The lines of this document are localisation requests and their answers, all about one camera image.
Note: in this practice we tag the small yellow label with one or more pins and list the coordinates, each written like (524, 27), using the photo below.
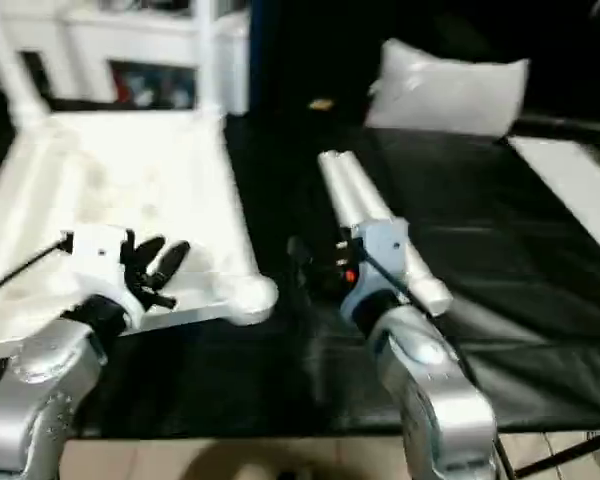
(322, 103)

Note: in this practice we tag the black work mat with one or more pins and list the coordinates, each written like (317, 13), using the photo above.
(310, 370)

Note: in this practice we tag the white plastic table leg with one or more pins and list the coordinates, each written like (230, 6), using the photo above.
(400, 240)
(342, 195)
(207, 50)
(10, 60)

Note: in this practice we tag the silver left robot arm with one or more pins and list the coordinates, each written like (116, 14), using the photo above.
(40, 390)

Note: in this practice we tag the white cabinet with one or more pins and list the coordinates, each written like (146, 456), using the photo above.
(130, 50)

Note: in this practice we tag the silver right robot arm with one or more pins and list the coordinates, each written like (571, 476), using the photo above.
(430, 390)

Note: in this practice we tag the white plastic table top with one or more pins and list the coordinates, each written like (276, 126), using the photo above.
(110, 190)

